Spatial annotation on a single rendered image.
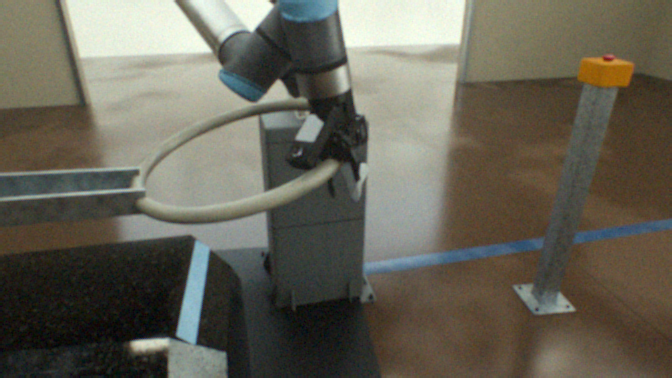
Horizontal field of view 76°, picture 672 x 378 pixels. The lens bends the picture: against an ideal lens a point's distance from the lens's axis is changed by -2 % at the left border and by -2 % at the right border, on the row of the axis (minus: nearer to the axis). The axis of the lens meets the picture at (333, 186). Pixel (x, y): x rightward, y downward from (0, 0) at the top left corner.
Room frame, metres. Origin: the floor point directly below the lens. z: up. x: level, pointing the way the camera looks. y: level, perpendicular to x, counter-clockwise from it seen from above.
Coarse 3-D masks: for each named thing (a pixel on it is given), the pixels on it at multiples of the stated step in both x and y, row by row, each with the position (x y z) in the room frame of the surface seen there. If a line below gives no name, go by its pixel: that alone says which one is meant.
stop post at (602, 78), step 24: (600, 72) 1.49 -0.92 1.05; (624, 72) 1.50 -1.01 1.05; (600, 96) 1.51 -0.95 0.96; (576, 120) 1.58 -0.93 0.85; (600, 120) 1.52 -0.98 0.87; (576, 144) 1.55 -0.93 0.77; (600, 144) 1.52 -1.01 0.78; (576, 168) 1.51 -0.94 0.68; (576, 192) 1.51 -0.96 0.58; (552, 216) 1.58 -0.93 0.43; (576, 216) 1.52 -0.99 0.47; (552, 240) 1.54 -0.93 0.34; (552, 264) 1.51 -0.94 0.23; (528, 288) 1.62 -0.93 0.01; (552, 288) 1.52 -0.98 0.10; (552, 312) 1.46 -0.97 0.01
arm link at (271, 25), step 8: (272, 8) 0.82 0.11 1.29; (264, 16) 0.82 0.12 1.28; (272, 16) 0.80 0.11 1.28; (280, 16) 0.77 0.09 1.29; (264, 24) 0.80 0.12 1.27; (272, 24) 0.79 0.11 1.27; (280, 24) 0.79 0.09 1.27; (264, 32) 0.79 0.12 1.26; (272, 32) 0.79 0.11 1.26; (280, 32) 0.79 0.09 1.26; (272, 40) 0.78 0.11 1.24; (280, 40) 0.78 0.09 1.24; (288, 48) 0.79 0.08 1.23
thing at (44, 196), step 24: (120, 168) 0.79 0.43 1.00; (0, 192) 0.69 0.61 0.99; (24, 192) 0.71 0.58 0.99; (48, 192) 0.73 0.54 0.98; (72, 192) 0.66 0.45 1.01; (96, 192) 0.67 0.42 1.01; (120, 192) 0.69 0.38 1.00; (144, 192) 0.70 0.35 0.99; (0, 216) 0.60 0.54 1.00; (24, 216) 0.62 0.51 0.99; (48, 216) 0.63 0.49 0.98; (72, 216) 0.65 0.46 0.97; (96, 216) 0.66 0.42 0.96
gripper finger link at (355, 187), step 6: (348, 162) 0.70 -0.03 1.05; (342, 168) 0.71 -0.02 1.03; (348, 168) 0.70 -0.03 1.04; (360, 168) 0.73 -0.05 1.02; (366, 168) 0.75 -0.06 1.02; (342, 174) 0.71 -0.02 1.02; (348, 174) 0.70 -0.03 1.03; (360, 174) 0.73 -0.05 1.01; (366, 174) 0.74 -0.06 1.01; (348, 180) 0.71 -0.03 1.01; (354, 180) 0.70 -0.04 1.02; (360, 180) 0.71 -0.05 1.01; (348, 186) 0.71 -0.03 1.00; (354, 186) 0.70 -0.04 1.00; (360, 186) 0.71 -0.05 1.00; (354, 192) 0.71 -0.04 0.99; (360, 192) 0.71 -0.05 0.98; (354, 198) 0.71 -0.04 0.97
